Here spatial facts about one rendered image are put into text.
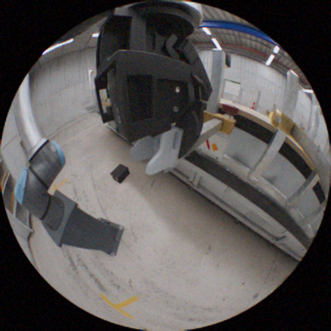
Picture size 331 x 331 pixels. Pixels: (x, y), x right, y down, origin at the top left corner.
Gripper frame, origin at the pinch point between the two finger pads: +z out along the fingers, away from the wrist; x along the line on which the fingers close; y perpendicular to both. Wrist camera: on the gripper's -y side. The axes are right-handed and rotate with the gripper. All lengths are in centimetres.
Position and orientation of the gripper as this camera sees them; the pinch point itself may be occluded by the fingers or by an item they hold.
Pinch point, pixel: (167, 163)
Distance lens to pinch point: 16.9
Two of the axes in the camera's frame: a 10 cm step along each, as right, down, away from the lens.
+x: 7.1, 4.9, -5.0
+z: -0.1, 7.2, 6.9
